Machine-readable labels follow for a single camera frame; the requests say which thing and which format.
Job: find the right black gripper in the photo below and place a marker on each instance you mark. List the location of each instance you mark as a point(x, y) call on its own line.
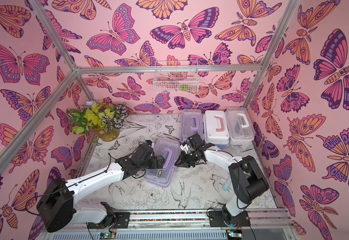
point(187, 157)

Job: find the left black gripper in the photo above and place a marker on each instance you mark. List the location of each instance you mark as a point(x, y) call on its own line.
point(155, 166)

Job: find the blue white toolbox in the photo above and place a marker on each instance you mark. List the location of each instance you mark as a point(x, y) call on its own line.
point(215, 128)

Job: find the purple toolbox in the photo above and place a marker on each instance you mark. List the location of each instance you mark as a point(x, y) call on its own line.
point(191, 124)
point(169, 151)

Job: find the white clear-lid toolbox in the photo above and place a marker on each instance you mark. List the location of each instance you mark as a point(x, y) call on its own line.
point(240, 128)

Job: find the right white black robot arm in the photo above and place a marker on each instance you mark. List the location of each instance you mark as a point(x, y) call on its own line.
point(247, 179)

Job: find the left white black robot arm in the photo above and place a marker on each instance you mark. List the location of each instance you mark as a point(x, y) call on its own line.
point(58, 207)

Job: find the potted green plant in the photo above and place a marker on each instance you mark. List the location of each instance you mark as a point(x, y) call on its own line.
point(101, 118)

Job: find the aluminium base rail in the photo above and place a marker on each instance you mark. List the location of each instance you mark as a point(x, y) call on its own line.
point(253, 224)

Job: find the white wire basket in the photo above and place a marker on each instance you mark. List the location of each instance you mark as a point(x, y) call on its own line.
point(176, 76)

